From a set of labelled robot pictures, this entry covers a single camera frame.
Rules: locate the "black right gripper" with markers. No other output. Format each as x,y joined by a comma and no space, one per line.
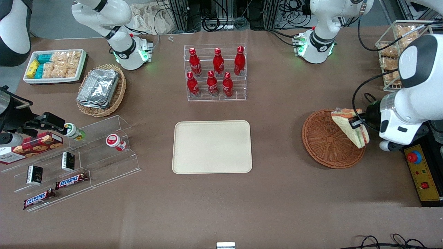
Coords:
18,117

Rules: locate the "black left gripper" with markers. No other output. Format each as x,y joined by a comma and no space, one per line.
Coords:
372,114

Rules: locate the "triangle sandwich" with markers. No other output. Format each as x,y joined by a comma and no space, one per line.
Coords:
351,133

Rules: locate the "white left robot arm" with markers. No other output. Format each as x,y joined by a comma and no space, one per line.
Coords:
412,100

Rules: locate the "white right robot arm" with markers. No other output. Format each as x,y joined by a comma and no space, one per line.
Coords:
121,45

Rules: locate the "round brown wicker basket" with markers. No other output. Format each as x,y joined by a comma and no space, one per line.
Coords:
322,145

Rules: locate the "white snack tray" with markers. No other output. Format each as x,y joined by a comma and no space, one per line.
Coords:
81,71

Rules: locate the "oval light wicker basket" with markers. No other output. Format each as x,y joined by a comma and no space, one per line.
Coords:
117,93

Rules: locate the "cream plastic tray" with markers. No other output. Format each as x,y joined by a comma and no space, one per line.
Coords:
211,147

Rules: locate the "red cookie box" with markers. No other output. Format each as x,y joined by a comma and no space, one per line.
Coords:
34,147

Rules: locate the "green capped small bottle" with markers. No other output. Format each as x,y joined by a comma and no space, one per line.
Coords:
74,132

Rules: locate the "small black box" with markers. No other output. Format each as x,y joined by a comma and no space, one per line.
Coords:
68,161
34,174

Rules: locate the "bagged rice cracker snack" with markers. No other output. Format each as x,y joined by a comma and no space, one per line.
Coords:
48,70
60,70
408,31
59,56
389,64
387,50
72,69
392,79
74,57

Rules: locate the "teal snack pack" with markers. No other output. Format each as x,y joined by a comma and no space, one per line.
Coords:
45,58
39,71

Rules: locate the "yellow snack pack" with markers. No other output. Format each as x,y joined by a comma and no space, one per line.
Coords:
33,68

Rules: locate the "Snickers chocolate bar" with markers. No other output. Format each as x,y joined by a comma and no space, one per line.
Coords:
71,180
38,199

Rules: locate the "stacked aluminium foil containers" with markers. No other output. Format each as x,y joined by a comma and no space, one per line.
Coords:
98,88

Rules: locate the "red emergency stop button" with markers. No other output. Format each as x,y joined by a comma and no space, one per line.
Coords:
413,157

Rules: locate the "red white small bottle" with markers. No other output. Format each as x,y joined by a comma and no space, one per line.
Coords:
116,141

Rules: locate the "clear acrylic step display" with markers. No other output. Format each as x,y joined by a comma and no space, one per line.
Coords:
114,166

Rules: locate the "black control box yellow panel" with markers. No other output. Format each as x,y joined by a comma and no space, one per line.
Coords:
427,169

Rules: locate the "clear acrylic bottle rack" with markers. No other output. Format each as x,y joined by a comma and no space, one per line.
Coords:
238,93

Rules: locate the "red cola bottle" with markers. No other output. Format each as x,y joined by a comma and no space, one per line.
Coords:
240,62
218,64
227,86
192,86
212,85
195,64

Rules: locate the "beige crumpled cloth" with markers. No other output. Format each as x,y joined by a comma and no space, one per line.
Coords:
148,17

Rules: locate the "red rocker switch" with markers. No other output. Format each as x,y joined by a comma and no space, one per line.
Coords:
425,185

